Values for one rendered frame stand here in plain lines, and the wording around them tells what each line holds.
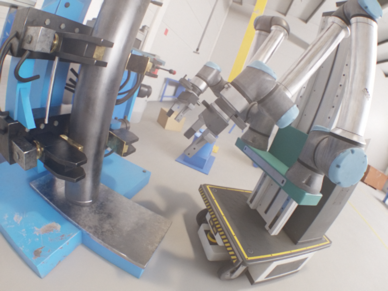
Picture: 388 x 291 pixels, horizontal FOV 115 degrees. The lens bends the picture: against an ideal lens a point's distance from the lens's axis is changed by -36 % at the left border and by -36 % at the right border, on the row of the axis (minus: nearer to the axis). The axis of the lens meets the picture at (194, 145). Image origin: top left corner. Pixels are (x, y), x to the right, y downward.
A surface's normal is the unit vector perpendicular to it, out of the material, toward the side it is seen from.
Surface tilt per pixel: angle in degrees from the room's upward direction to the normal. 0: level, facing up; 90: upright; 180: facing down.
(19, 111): 90
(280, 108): 100
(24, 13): 90
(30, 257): 0
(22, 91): 50
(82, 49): 90
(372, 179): 90
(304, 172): 70
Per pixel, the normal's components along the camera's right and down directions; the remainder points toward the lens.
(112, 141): -0.46, 0.11
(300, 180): -0.54, -0.33
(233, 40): -0.23, 0.22
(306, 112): -0.91, -0.23
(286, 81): -0.52, -0.14
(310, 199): 0.25, 0.39
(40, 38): 0.91, 0.39
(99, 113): 0.69, 0.45
